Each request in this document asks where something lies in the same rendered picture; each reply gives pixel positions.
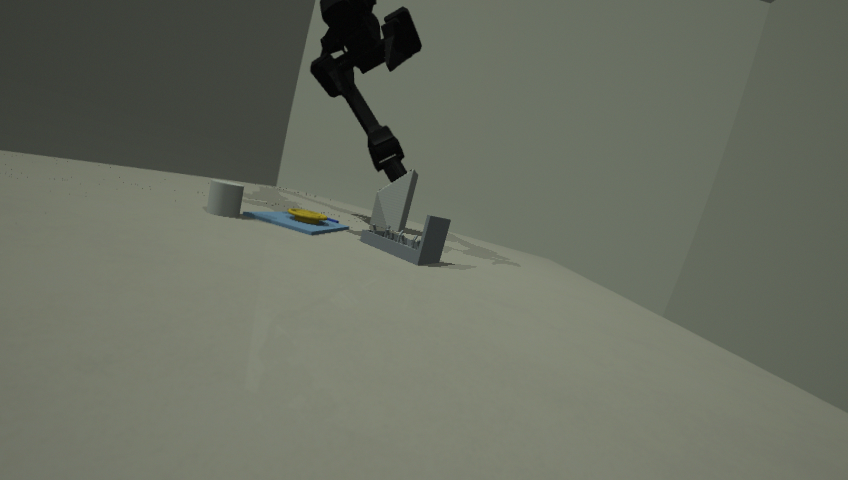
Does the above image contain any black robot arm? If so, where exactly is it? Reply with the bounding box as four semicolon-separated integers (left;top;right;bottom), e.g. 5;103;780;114
320;0;408;183

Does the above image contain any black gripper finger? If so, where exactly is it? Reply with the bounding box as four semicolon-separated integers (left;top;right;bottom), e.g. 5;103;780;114
317;57;352;98
381;19;413;72

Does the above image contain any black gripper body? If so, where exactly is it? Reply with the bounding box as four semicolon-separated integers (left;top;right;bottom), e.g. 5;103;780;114
310;6;422;98

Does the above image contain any grey cylinder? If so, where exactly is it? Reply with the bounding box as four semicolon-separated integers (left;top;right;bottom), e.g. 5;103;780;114
207;179;244;217

